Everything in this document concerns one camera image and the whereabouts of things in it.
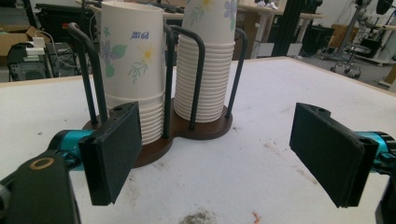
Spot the black equipment case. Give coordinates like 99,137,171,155
35,3,98,44

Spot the brown cardboard box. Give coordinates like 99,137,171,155
0,26,50,58

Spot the stack of floral paper cups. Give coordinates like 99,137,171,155
173,0,239,123
99,1,167,147

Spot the black computer tower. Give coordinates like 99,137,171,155
7,42,78,82

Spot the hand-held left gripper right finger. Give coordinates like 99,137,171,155
289,102,396,209

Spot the white power adapter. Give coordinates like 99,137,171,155
25,36,47,57

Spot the black metal post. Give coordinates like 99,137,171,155
272,0,308,58

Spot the chrome base stool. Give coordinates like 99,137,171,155
330,42,372,80

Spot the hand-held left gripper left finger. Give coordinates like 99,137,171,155
60,101,143,206

